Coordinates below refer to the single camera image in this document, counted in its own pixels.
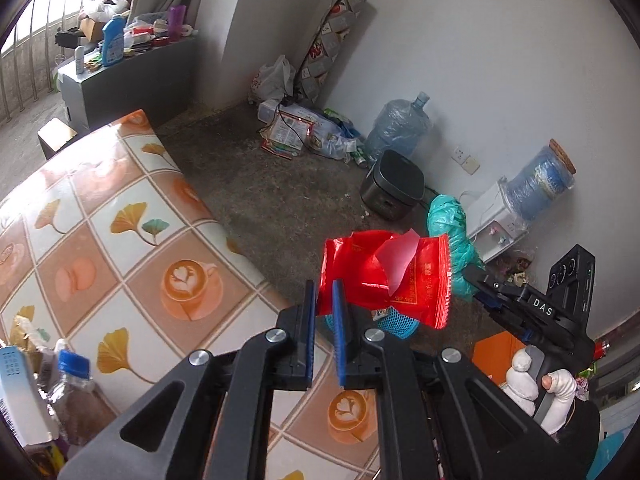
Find blue plastic trash basket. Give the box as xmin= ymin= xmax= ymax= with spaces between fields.
xmin=341 ymin=307 xmax=420 ymax=340

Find red foil wrapper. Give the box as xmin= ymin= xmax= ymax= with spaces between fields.
xmin=318 ymin=230 xmax=452 ymax=330

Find clear plastic water bottle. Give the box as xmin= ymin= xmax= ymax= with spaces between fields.
xmin=48 ymin=348 xmax=116 ymax=448

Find blue white cardboard box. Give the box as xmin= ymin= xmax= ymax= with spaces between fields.
xmin=0 ymin=346 xmax=60 ymax=448

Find purple yellow noodle bag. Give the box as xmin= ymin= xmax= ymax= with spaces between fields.
xmin=5 ymin=306 xmax=68 ymax=479

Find right white gloved hand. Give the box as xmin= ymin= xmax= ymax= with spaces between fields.
xmin=500 ymin=348 xmax=577 ymax=436

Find white water dispenser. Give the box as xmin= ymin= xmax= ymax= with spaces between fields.
xmin=464 ymin=177 xmax=528 ymax=263

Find water jug on dispenser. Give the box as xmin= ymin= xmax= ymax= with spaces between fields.
xmin=504 ymin=139 xmax=577 ymax=223

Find teal plastic bag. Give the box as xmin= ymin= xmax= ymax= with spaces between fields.
xmin=425 ymin=195 xmax=484 ymax=301

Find black rice cooker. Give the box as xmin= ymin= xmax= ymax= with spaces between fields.
xmin=360 ymin=150 xmax=425 ymax=221

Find pile of plastic packages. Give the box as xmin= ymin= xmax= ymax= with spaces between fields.
xmin=257 ymin=100 xmax=369 ymax=167

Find large blue water jug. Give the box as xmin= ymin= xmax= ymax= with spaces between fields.
xmin=363 ymin=92 xmax=432 ymax=160

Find white plastic bag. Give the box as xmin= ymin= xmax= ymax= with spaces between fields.
xmin=247 ymin=54 xmax=296 ymax=103

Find grey cabinet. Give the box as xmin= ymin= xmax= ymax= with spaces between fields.
xmin=58 ymin=38 xmax=198 ymax=134

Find patterned rolled mat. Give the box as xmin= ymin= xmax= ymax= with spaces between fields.
xmin=293 ymin=0 xmax=368 ymax=103

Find purple cup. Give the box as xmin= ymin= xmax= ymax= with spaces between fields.
xmin=167 ymin=4 xmax=186 ymax=42

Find blue detergent bottle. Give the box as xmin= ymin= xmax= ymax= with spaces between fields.
xmin=101 ymin=16 xmax=126 ymax=67

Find metal balcony railing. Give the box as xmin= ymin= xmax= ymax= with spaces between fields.
xmin=1 ymin=0 xmax=89 ymax=124

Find wall power socket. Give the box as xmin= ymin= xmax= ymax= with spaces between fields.
xmin=451 ymin=146 xmax=480 ymax=176

